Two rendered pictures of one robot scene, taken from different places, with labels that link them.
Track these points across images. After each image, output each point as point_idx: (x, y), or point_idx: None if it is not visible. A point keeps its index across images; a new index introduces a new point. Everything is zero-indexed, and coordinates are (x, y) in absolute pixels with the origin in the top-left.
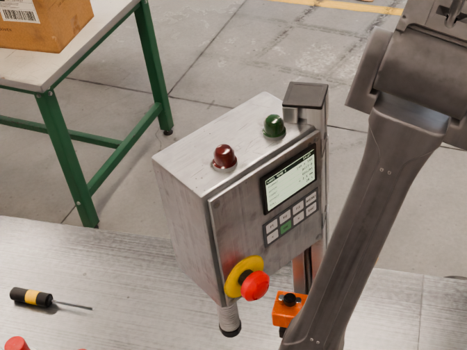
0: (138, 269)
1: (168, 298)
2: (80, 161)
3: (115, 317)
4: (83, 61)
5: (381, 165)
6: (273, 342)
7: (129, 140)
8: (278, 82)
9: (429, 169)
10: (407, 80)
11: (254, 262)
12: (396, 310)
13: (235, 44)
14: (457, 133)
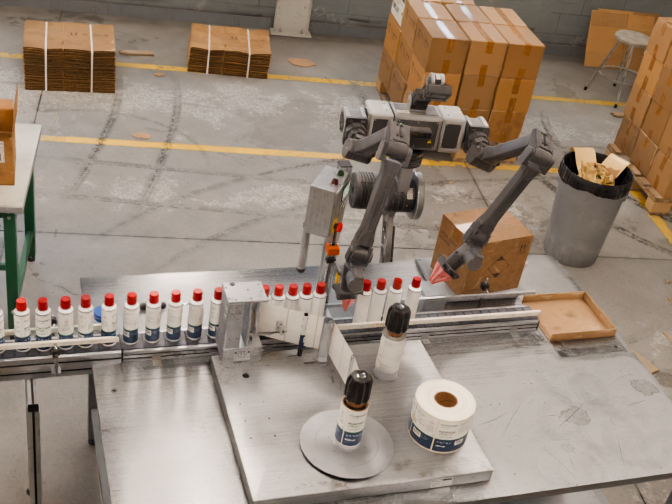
0: (198, 286)
1: None
2: None
3: (204, 306)
4: None
5: (388, 173)
6: None
7: (25, 261)
8: (105, 209)
9: (255, 257)
10: (394, 151)
11: (336, 220)
12: (332, 279)
13: (45, 182)
14: (404, 163)
